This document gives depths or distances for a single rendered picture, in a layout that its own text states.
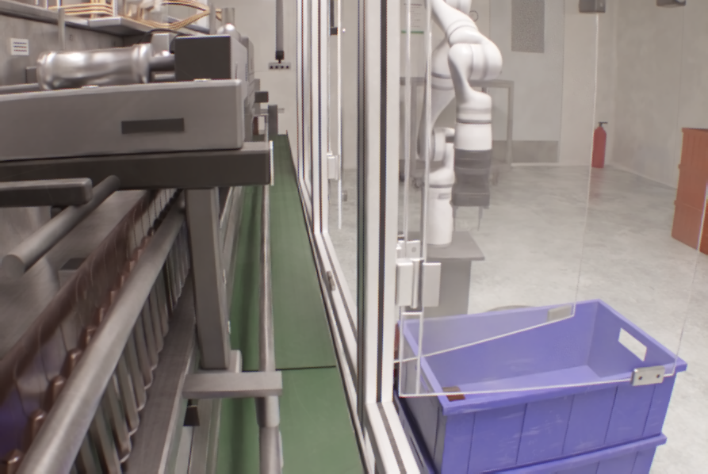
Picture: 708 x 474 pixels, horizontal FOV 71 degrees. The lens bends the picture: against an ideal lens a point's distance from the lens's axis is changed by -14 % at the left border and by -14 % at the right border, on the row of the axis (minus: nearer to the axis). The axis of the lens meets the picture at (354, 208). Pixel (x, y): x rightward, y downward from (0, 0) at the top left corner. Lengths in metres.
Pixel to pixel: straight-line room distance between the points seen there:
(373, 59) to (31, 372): 0.56
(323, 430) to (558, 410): 0.70
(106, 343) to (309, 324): 0.68
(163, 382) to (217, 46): 0.22
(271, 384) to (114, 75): 0.23
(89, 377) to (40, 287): 0.47
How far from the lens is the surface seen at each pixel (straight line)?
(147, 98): 0.35
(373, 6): 0.68
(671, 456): 1.82
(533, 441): 1.27
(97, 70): 0.40
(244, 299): 0.95
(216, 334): 0.40
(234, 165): 0.35
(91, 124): 0.36
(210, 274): 0.38
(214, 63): 0.39
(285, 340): 0.82
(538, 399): 1.18
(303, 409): 0.69
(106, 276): 0.27
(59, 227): 0.26
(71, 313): 0.22
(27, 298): 0.63
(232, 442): 0.65
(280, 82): 5.68
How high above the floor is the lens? 1.05
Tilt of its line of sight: 14 degrees down
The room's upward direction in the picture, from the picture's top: straight up
